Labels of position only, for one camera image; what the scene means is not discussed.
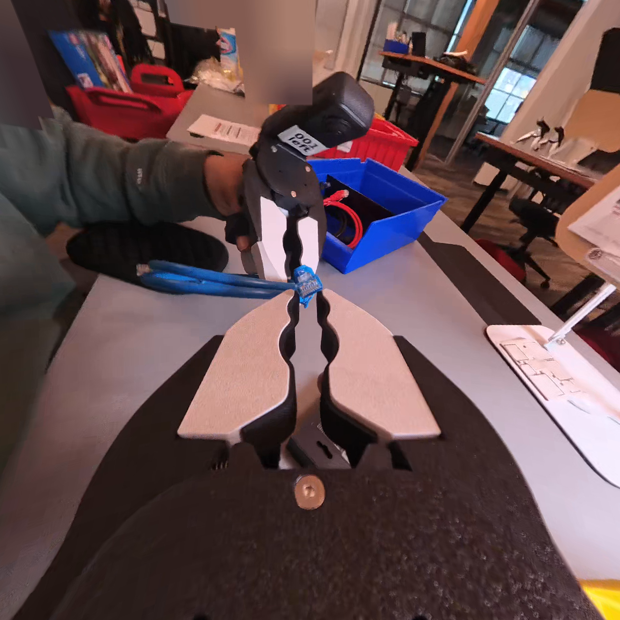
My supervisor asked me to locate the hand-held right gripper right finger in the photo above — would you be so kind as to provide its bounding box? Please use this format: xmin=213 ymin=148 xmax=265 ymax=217
xmin=316 ymin=289 xmax=442 ymax=469

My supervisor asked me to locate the wooden standing desk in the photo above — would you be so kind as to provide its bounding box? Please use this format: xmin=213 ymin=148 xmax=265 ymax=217
xmin=378 ymin=51 xmax=487 ymax=170

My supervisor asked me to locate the blue ethernet cable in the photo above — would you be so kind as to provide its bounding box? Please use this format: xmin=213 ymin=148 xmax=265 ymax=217
xmin=136 ymin=260 xmax=323 ymax=308

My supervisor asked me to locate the small red basket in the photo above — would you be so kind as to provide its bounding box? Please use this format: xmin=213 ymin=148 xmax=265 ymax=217
xmin=130 ymin=63 xmax=186 ymax=98

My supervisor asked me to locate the red plastic bin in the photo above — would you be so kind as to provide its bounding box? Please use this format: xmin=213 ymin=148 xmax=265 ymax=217
xmin=315 ymin=116 xmax=419 ymax=172

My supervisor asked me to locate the red ethernet cable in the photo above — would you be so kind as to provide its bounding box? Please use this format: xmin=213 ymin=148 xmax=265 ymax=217
xmin=322 ymin=190 xmax=364 ymax=249

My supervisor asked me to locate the clear plastic bag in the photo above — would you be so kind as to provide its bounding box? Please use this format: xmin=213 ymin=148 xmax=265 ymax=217
xmin=191 ymin=58 xmax=244 ymax=94

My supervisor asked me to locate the person's left hand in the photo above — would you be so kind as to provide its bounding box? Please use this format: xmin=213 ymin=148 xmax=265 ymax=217
xmin=202 ymin=151 xmax=257 ymax=264

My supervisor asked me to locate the blue plastic bin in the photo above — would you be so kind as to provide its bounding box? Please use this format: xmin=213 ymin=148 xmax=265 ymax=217
xmin=307 ymin=157 xmax=447 ymax=275

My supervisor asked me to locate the yellow object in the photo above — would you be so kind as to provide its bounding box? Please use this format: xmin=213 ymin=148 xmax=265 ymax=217
xmin=579 ymin=579 xmax=620 ymax=620

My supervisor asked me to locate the black office chair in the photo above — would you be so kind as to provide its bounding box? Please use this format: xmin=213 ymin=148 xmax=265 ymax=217
xmin=509 ymin=196 xmax=558 ymax=291

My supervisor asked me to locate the beige board with papers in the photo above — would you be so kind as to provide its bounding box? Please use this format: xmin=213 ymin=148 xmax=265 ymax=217
xmin=554 ymin=165 xmax=620 ymax=282

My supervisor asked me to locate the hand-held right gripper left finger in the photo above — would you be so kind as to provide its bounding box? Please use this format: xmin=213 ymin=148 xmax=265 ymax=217
xmin=177 ymin=291 xmax=298 ymax=470

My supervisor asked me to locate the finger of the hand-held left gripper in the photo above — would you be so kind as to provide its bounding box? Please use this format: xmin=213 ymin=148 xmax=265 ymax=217
xmin=259 ymin=195 xmax=297 ymax=283
xmin=293 ymin=214 xmax=327 ymax=281

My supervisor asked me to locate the wooden desk with black legs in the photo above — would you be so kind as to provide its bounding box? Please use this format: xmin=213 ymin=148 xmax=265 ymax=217
xmin=460 ymin=133 xmax=599 ymax=233

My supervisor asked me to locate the white paper sheet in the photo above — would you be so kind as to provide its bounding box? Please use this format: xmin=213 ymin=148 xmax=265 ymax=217
xmin=186 ymin=114 xmax=262 ymax=146

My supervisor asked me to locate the blue printed box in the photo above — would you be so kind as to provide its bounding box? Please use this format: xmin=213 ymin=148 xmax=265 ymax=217
xmin=48 ymin=30 xmax=134 ymax=94

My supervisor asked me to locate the large red basket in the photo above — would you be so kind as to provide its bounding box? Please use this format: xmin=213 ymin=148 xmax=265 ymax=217
xmin=66 ymin=85 xmax=194 ymax=141

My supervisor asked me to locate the person's left forearm green sleeve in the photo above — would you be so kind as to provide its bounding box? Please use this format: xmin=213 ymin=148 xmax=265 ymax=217
xmin=0 ymin=108 xmax=224 ymax=238

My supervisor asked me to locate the black box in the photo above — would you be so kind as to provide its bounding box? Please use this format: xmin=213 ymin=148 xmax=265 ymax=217
xmin=325 ymin=174 xmax=394 ymax=243

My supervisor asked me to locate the black ethernet switch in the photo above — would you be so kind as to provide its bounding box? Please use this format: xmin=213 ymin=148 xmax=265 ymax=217
xmin=288 ymin=420 xmax=350 ymax=470

